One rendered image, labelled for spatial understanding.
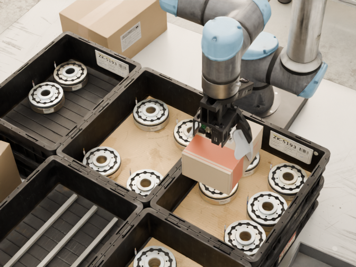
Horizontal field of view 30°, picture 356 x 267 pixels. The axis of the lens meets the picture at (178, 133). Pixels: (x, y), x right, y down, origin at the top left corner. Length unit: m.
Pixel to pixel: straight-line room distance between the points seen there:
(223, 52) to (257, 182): 0.63
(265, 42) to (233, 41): 0.74
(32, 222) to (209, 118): 0.62
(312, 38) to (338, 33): 1.78
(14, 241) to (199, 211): 0.47
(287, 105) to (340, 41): 1.47
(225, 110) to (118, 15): 0.95
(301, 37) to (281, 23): 1.81
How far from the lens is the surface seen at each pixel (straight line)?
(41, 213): 1.76
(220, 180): 1.45
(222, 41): 1.21
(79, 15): 2.26
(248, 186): 1.77
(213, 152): 1.45
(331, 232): 1.87
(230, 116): 1.36
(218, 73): 1.25
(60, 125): 1.95
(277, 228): 1.58
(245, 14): 1.30
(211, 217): 1.71
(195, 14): 1.34
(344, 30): 3.61
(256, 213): 1.68
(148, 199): 1.62
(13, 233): 1.74
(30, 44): 2.44
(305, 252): 1.81
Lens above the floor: 2.23
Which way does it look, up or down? 48 degrees down
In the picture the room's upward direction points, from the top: 2 degrees counter-clockwise
